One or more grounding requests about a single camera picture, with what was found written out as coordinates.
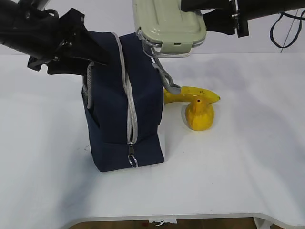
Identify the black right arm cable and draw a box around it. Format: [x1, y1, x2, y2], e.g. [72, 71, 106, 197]
[269, 8, 305, 49]

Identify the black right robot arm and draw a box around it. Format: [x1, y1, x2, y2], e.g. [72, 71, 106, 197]
[181, 0, 305, 38]

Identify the yellow pear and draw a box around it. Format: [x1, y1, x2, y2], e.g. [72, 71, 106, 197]
[185, 98, 215, 131]

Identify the yellow banana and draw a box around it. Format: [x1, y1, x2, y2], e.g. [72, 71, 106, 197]
[163, 86, 221, 104]

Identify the green lid glass container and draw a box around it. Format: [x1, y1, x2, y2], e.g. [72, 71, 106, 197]
[132, 0, 207, 58]

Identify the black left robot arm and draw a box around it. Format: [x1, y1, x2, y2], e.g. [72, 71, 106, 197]
[0, 0, 110, 75]

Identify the navy blue lunch bag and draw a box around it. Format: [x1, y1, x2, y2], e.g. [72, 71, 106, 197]
[81, 32, 180, 172]

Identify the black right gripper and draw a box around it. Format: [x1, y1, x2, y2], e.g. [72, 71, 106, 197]
[181, 0, 249, 37]

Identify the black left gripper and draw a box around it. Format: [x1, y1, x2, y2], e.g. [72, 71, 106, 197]
[28, 8, 110, 76]

